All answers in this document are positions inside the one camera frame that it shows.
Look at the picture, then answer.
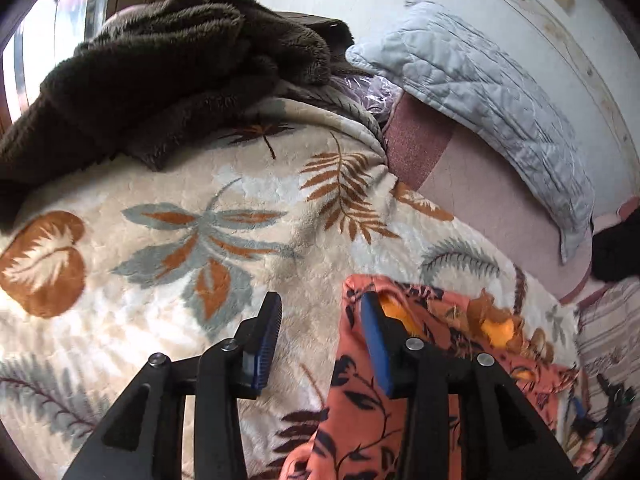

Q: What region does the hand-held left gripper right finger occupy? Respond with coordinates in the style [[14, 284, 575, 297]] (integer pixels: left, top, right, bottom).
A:
[[360, 291, 587, 480]]

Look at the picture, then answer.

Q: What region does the dark brown fuzzy blanket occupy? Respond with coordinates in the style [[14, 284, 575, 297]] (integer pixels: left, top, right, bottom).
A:
[[0, 0, 335, 231]]

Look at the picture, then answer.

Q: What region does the dark brown cloth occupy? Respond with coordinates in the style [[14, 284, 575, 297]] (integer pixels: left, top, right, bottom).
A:
[[280, 10, 357, 63]]

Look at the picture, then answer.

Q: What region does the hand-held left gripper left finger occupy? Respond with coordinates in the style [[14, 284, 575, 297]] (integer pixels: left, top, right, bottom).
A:
[[62, 291, 284, 480]]

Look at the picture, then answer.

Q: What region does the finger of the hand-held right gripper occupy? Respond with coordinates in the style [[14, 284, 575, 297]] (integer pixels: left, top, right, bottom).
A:
[[570, 377, 632, 442]]

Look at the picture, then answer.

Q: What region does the striped sofa back cushion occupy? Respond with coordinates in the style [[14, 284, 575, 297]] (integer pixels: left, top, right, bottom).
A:
[[574, 277, 640, 466]]

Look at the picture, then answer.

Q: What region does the light blue quilted pillow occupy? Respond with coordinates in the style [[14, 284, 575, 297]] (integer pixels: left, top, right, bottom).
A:
[[345, 0, 597, 266]]

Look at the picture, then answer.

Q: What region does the leaf print blanket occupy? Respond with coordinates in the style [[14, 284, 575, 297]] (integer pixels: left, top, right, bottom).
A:
[[0, 97, 583, 480]]

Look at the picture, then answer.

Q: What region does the purple plastic bag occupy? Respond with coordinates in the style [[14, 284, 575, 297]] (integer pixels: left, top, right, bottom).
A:
[[344, 74, 402, 122]]

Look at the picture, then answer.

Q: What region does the floral wall border strip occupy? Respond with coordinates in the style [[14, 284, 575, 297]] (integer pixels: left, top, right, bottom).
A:
[[440, 0, 637, 161]]

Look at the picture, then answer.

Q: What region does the wooden stained glass door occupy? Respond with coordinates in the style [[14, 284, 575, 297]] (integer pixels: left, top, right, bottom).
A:
[[0, 0, 177, 133]]

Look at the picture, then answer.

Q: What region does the orange floral garment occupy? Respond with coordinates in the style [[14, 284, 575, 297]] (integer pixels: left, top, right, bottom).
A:
[[280, 274, 582, 480]]

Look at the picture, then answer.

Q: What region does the black garment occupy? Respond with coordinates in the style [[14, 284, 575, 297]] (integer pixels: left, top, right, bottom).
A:
[[590, 210, 640, 283]]

